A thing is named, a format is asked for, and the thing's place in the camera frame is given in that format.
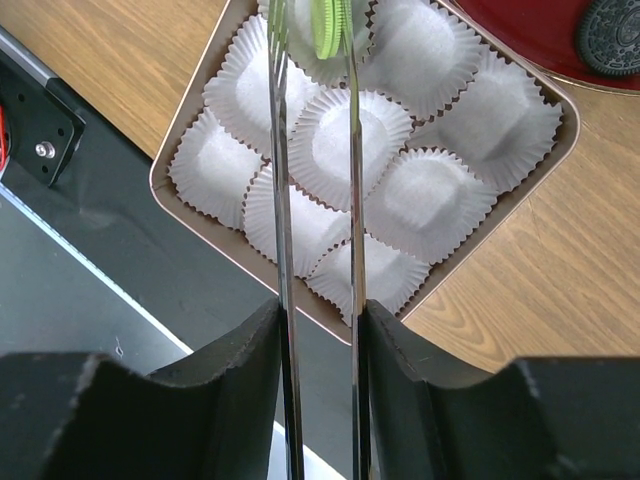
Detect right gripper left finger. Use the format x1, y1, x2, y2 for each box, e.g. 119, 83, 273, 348
1, 300, 281, 479

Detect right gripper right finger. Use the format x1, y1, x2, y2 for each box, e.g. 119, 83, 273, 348
365, 300, 639, 479

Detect green sandwich cookie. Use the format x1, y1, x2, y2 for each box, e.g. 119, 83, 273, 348
311, 0, 353, 60

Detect metal tongs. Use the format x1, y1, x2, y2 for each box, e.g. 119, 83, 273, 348
267, 1, 372, 479

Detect white paper cup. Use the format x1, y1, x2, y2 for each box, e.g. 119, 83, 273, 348
288, 88, 412, 211
243, 166, 350, 278
364, 149, 498, 265
409, 49, 562, 193
359, 1, 483, 118
202, 14, 321, 161
168, 107, 264, 230
305, 235, 431, 326
267, 1, 373, 87

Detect square cookie tin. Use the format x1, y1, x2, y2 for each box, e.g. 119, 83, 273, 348
148, 0, 582, 346

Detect red round tray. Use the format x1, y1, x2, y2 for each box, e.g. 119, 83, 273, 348
454, 1, 639, 96

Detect black sandwich cookie lower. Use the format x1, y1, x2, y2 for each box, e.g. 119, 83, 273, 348
576, 1, 639, 77

